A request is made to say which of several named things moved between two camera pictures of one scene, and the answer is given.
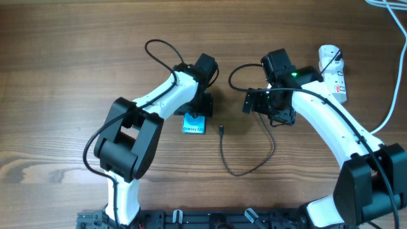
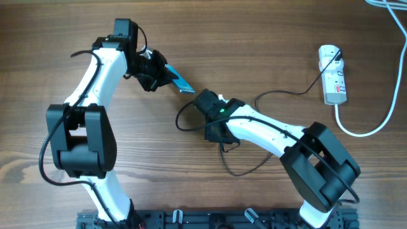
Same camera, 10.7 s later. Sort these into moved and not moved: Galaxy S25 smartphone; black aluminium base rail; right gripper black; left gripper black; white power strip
Moved: Galaxy S25 smartphone; right gripper black; left gripper black
Not moved: white power strip; black aluminium base rail
